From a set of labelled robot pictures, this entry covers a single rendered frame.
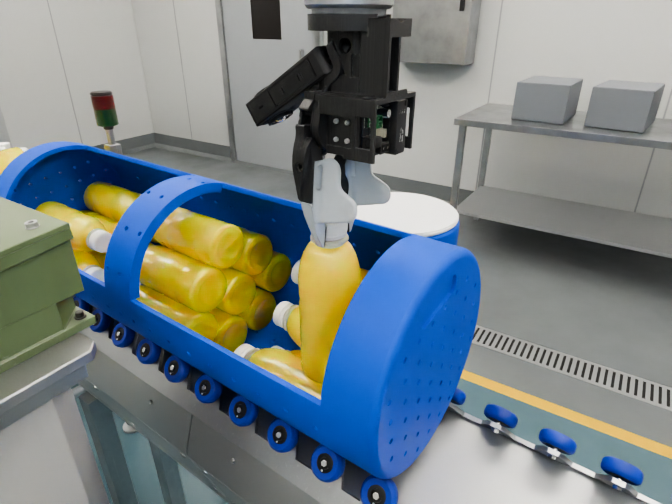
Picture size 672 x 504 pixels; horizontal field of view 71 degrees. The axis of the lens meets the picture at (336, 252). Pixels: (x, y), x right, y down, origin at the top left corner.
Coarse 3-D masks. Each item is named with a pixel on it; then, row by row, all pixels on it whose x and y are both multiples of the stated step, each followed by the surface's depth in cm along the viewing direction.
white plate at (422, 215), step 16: (400, 192) 127; (368, 208) 116; (384, 208) 116; (400, 208) 116; (416, 208) 116; (432, 208) 116; (448, 208) 116; (384, 224) 107; (400, 224) 107; (416, 224) 107; (432, 224) 107; (448, 224) 107
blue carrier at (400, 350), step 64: (0, 192) 87; (64, 192) 99; (192, 192) 70; (256, 192) 70; (128, 256) 65; (384, 256) 50; (448, 256) 50; (128, 320) 70; (384, 320) 45; (448, 320) 55; (256, 384) 54; (384, 384) 44; (448, 384) 62; (384, 448) 48
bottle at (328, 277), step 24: (312, 240) 49; (336, 240) 49; (312, 264) 49; (336, 264) 49; (312, 288) 50; (336, 288) 49; (312, 312) 51; (336, 312) 51; (312, 336) 52; (312, 360) 54
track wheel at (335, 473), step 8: (320, 448) 59; (328, 448) 58; (312, 456) 59; (320, 456) 58; (328, 456) 58; (336, 456) 57; (312, 464) 59; (320, 464) 58; (328, 464) 58; (336, 464) 57; (344, 464) 58; (320, 472) 58; (328, 472) 57; (336, 472) 57; (320, 480) 58; (328, 480) 57
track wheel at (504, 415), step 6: (486, 408) 65; (492, 408) 64; (498, 408) 64; (504, 408) 64; (486, 414) 65; (492, 414) 64; (498, 414) 64; (504, 414) 63; (510, 414) 64; (492, 420) 67; (498, 420) 64; (504, 420) 63; (510, 420) 63; (516, 420) 64; (504, 426) 66; (510, 426) 64
